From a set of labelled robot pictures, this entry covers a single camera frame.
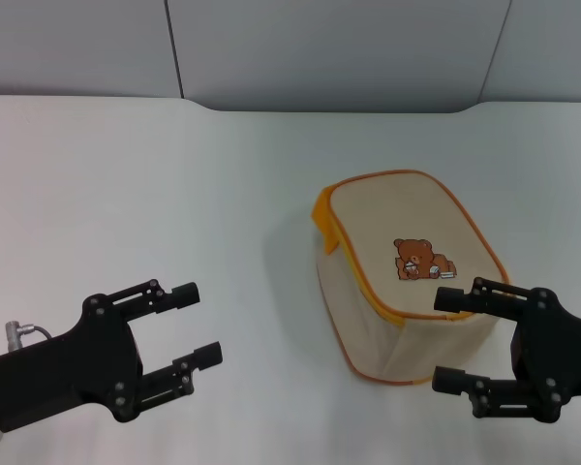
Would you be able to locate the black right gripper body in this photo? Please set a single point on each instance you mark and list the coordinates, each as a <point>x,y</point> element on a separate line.
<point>557,358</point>

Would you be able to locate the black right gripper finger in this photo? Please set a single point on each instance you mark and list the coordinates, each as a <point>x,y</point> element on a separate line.
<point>450,379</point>
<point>450,299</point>

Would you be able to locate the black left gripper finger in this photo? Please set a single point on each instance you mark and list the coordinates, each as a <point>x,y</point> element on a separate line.
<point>208,356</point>
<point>184,295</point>

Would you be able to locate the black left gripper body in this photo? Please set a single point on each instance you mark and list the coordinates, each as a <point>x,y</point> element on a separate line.
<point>63,378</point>

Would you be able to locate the beige bear print food bag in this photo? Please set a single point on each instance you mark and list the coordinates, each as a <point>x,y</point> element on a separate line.
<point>392,218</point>

